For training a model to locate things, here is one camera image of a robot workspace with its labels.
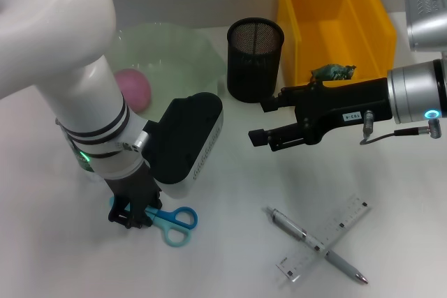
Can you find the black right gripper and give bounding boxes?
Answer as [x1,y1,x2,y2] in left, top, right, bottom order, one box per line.
[248,78,394,152]

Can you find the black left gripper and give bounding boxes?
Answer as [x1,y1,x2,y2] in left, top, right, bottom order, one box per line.
[104,165,163,230]

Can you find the blue scissors with sheath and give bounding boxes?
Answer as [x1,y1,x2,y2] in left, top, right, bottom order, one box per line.
[108,195,199,248]

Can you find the green plastic wrapper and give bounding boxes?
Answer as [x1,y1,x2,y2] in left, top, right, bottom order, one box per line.
[309,64,358,81]

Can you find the clear green-label water bottle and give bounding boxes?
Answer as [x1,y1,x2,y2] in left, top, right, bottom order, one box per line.
[55,118,105,184]

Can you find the pink peach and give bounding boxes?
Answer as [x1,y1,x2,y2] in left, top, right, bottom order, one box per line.
[114,70,153,113]

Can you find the black mesh pen holder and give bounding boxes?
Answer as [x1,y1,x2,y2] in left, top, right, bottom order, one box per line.
[226,17,286,103]

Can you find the grey silver pen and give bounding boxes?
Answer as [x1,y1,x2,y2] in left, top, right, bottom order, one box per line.
[267,207,369,285]

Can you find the transparent plastic ruler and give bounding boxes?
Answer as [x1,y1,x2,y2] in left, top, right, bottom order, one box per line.
[275,193,372,283]

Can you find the green glass fruit plate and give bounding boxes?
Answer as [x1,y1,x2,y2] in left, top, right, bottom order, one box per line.
[111,22,227,117]

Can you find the yellow plastic bin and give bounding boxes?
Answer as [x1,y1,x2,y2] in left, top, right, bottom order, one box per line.
[275,0,398,87]

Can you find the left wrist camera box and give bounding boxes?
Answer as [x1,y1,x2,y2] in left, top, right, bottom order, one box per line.
[141,91,224,196]

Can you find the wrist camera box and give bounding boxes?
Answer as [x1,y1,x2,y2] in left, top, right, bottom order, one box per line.
[404,0,447,53]
[141,91,224,196]

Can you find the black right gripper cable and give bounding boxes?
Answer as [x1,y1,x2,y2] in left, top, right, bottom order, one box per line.
[359,110,443,146]

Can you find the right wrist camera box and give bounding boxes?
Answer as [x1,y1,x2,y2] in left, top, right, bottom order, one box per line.
[404,0,447,53]

